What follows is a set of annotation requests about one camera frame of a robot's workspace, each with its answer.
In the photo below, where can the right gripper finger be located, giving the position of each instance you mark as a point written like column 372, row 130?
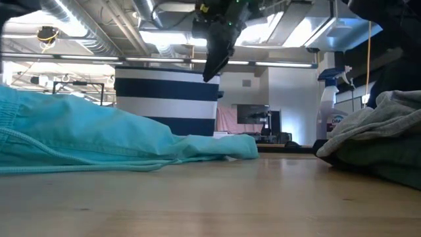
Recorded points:
column 217, row 62

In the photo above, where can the navy white striped fabric bin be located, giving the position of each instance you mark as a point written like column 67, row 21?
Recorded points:
column 164, row 89

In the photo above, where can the light green garment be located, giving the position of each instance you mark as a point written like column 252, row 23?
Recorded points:
column 98, row 131

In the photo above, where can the grey brown garment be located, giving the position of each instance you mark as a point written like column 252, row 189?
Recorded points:
column 378, row 118

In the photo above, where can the dark green garment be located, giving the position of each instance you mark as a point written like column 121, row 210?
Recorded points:
column 388, row 158

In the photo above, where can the pink cloth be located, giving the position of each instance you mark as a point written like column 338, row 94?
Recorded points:
column 227, row 120

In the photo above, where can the white cardboard box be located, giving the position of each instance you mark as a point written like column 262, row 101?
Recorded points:
column 222, row 134

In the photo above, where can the clear spray bottle blue trigger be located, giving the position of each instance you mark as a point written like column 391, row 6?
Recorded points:
column 329, row 112

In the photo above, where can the silver round duct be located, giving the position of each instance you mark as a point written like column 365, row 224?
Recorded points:
column 148, row 10

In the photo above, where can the rectangular ceiling duct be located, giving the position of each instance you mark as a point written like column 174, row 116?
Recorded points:
column 329, row 29

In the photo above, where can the spiral round ventilation duct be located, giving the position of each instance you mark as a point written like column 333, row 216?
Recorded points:
column 92, row 36

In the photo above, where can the black background rig frame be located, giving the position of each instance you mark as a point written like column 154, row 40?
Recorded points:
column 53, row 89

